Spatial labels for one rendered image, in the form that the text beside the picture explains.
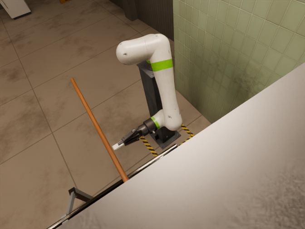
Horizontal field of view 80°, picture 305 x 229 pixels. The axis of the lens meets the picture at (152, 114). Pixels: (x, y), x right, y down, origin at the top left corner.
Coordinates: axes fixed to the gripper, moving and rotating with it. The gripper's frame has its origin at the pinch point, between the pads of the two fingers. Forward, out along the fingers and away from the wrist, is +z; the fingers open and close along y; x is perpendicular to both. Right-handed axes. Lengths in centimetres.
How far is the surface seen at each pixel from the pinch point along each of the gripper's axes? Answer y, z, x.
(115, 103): 119, -26, 139
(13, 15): 106, 72, 592
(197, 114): 119, -112, 46
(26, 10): 107, 36, 592
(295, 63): -14, -118, -25
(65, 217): 1.4, 41.2, -19.3
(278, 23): -32, -118, -5
